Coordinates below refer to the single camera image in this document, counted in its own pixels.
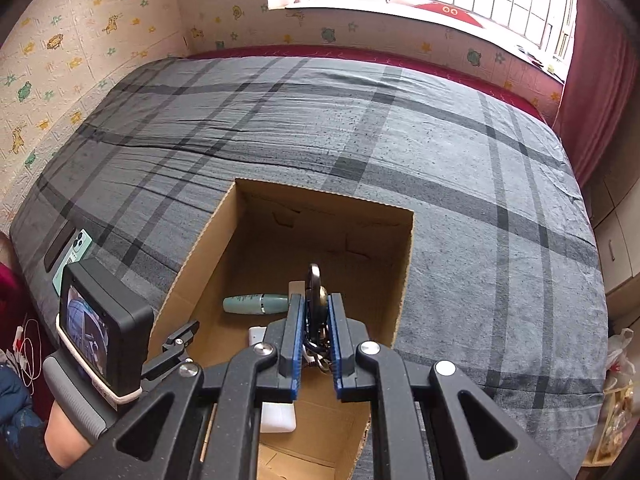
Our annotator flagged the mint green phone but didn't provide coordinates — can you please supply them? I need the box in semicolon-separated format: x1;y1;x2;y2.
52;229;94;293

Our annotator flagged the beige wardrobe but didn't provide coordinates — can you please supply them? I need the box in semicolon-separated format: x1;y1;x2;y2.
582;160;640;321

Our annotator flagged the dark blue garment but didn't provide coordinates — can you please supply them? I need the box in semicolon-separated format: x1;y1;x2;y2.
0;360;46;480

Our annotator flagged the black round fob keychain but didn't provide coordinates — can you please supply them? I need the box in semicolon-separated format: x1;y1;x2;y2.
304;262;333;373

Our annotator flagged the wooden shelf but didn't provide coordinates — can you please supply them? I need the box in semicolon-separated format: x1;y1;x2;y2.
590;385;636;466

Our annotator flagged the white USB charger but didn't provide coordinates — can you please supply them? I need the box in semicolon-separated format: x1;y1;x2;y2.
260;401;297;434

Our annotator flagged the person's left forearm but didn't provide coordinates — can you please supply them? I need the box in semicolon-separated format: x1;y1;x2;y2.
44;402;96;468

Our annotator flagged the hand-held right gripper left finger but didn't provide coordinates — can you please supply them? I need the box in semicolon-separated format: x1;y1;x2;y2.
62;292;306;480

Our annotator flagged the white plastic bag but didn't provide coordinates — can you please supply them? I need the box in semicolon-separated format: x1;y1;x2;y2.
605;327;640;391

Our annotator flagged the mint green tube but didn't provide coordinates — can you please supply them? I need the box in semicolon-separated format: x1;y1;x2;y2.
222;294;290;316

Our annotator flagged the brown cardboard box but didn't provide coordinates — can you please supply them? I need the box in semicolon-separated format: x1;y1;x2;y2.
150;178;416;480

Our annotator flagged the red window mat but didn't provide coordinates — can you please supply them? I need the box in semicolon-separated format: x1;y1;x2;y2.
412;2;483;28

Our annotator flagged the white cable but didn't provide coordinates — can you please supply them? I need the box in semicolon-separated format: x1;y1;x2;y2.
12;315;43;386

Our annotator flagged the red cloth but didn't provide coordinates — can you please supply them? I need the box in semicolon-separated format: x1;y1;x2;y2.
0;250;61;411

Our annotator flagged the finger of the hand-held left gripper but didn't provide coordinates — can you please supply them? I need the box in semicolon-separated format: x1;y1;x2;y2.
141;320;201;381

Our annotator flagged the dark red bed sheet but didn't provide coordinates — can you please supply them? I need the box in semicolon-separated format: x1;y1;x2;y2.
187;45;546;121

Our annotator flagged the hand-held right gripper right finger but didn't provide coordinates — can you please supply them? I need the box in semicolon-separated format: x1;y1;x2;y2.
327;292;573;480

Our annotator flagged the grey plaid blanket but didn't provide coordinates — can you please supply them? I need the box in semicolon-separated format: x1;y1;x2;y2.
10;55;608;480

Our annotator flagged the dark pink curtain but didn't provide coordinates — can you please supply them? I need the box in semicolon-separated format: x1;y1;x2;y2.
552;0;640;186

